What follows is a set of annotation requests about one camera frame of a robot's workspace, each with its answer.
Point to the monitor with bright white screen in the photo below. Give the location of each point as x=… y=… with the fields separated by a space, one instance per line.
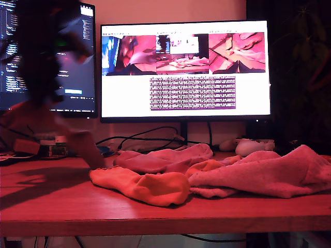
x=129 y=98

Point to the orange sock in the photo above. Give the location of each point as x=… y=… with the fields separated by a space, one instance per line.
x=144 y=186
x=204 y=165

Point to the blue foil packet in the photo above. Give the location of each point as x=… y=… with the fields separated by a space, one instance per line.
x=106 y=151

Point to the pale round object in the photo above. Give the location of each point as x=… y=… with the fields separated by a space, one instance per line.
x=227 y=145

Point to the small white round device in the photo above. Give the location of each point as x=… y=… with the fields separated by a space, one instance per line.
x=248 y=148

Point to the monitor with dark code screen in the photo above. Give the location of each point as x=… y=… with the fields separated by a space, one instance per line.
x=77 y=77

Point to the small white box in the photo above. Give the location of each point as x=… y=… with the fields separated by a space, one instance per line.
x=61 y=139

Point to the dark printed box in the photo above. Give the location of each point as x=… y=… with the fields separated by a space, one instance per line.
x=55 y=151

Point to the dark leafy house plant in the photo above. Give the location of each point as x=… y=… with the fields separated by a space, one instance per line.
x=305 y=38

